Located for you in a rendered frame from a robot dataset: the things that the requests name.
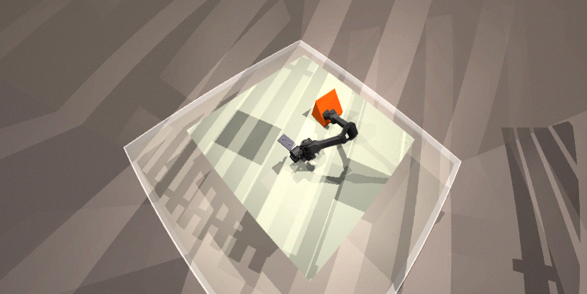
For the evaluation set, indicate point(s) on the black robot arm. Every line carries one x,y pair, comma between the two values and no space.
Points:
315,146

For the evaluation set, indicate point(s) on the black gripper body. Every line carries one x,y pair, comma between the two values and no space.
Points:
297,159

